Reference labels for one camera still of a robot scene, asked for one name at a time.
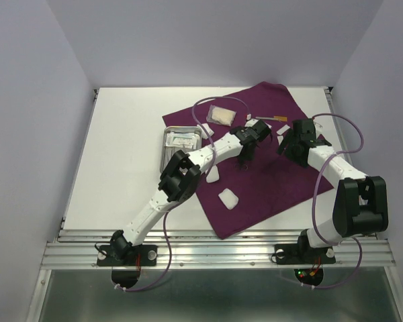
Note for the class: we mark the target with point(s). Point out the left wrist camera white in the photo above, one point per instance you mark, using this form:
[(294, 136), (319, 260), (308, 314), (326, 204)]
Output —
[(251, 122)]

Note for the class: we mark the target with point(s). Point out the steel scissors pair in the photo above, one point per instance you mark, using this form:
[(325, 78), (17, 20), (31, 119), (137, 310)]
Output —
[(241, 165)]

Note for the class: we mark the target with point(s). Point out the white gauze pad top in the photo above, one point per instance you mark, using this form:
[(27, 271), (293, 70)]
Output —
[(207, 131)]

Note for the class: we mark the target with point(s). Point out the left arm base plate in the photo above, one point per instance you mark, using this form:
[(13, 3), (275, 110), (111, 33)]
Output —
[(140, 256)]

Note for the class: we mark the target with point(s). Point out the small white paper strip upper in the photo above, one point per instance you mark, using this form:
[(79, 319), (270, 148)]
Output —
[(283, 129)]

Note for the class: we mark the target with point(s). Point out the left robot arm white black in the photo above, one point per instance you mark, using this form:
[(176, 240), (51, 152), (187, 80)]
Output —
[(179, 181)]

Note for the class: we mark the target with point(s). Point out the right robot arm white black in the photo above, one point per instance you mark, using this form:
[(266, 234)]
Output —
[(360, 206)]

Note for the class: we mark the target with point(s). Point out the aluminium front rail frame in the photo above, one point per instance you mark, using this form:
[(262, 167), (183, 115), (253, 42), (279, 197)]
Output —
[(74, 249)]

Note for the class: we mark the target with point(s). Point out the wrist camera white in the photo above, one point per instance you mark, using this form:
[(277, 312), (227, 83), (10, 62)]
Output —
[(251, 122), (318, 129)]

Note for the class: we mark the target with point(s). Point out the white gauze pad bottom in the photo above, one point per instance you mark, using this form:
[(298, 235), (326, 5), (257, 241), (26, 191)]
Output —
[(228, 198)]

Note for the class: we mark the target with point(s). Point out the scalpel blade orange packet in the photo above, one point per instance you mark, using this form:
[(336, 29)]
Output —
[(274, 118)]

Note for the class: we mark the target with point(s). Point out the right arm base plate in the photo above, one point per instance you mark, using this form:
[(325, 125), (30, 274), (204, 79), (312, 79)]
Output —
[(292, 254)]

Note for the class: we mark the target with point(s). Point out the white gauze pad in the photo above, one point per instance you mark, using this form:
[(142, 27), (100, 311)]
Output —
[(207, 131), (213, 175), (228, 198)]

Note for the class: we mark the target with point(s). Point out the white gauze pad middle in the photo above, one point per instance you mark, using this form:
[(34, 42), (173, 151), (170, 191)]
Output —
[(213, 175)]

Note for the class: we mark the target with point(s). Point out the bagged beige bandage roll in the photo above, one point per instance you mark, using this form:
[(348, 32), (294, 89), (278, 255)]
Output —
[(220, 116)]

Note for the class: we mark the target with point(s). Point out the purple surgical cloth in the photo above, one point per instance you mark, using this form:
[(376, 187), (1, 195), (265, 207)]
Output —
[(274, 193)]

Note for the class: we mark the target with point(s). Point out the stainless steel tray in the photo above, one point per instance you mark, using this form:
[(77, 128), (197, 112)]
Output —
[(167, 152)]

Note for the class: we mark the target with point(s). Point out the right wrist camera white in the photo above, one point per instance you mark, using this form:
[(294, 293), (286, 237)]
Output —
[(318, 129)]

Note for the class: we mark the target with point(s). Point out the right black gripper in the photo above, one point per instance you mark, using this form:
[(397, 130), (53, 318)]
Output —
[(288, 137)]

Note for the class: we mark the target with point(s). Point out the white green sterile pouch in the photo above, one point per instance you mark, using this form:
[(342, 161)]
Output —
[(182, 140)]

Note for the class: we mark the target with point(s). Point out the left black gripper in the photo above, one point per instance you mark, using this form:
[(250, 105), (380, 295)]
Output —
[(247, 157)]

